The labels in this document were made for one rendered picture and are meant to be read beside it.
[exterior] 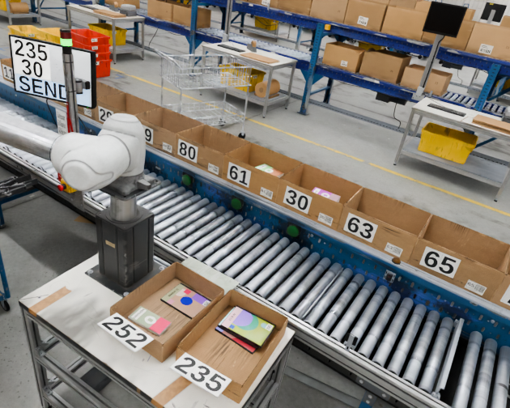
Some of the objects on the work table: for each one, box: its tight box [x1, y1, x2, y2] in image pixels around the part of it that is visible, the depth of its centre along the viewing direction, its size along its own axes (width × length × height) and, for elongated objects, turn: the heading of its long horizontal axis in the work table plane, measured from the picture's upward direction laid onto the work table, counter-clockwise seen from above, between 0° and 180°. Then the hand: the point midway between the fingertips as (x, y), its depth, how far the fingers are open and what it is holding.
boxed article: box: [128, 306, 172, 337], centre depth 169 cm, size 8×16×2 cm, turn 49°
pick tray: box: [110, 262, 224, 363], centre depth 172 cm, size 28×38×10 cm
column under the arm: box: [84, 204, 166, 298], centre depth 185 cm, size 26×26×33 cm
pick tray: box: [176, 289, 288, 404], centre depth 162 cm, size 28×38×10 cm
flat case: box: [160, 283, 212, 319], centre depth 181 cm, size 14×19×2 cm
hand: (27, 180), depth 211 cm, fingers open, 5 cm apart
